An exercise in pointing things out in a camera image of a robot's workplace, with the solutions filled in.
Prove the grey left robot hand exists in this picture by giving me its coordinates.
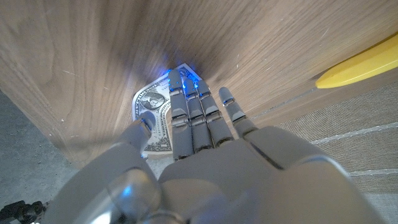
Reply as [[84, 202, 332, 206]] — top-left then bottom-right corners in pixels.
[[42, 68, 386, 224]]

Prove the one dollar bill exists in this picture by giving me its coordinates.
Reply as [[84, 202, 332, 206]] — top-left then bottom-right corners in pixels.
[[132, 63, 201, 153]]

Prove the yellow toy banana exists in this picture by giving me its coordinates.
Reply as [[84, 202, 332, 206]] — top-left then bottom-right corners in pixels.
[[315, 33, 398, 90]]

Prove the beige striped fabric backdrop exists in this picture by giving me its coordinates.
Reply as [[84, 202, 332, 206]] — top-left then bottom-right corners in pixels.
[[273, 82, 398, 224]]

